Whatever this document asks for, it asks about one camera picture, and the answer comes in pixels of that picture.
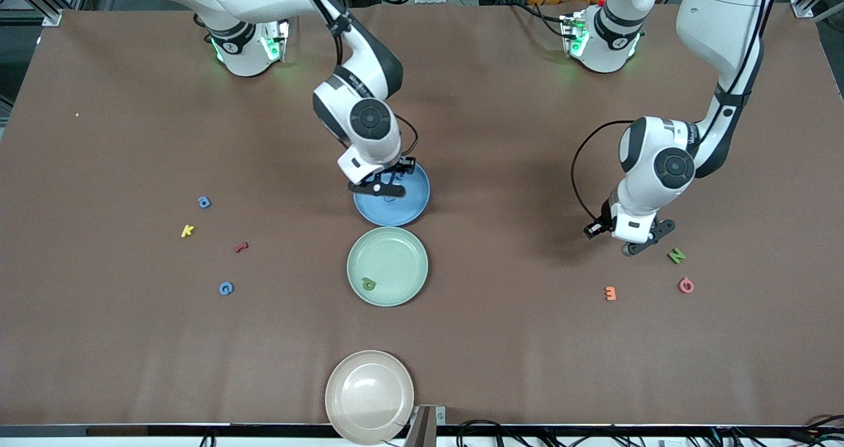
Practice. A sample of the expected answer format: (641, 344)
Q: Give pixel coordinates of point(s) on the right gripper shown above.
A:
(403, 166)

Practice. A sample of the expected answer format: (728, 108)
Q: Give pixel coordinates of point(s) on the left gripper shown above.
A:
(595, 229)

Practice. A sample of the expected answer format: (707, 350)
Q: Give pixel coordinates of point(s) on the green foam letter N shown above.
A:
(676, 256)

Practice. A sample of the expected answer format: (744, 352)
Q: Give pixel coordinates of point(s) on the green foam letter P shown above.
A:
(369, 283)

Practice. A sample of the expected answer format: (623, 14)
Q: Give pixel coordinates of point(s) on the blue foam letter Q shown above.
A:
(200, 202)

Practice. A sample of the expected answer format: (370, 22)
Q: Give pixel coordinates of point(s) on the blue foam letter G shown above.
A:
(221, 289)

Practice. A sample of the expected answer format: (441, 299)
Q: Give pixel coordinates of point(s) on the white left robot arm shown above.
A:
(659, 170)

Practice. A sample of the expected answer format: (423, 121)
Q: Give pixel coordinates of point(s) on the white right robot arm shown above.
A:
(356, 91)

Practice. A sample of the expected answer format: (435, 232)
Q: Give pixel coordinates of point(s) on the blue plate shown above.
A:
(409, 209)

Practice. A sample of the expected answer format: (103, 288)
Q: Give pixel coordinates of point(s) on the orange foam letter E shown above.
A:
(610, 293)

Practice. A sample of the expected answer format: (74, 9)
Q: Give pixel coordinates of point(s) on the green plate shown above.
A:
(395, 256)

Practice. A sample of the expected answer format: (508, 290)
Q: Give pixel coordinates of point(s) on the pink foam letter G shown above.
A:
(680, 286)

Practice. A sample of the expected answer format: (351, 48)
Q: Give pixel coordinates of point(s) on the dark red foam letter I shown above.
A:
(241, 247)

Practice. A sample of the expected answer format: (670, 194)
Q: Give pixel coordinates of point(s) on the yellow foam letter K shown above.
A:
(187, 231)

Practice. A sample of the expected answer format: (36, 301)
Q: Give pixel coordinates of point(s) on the beige plate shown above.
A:
(369, 397)

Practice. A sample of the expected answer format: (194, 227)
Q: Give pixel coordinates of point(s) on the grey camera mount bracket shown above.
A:
(425, 427)

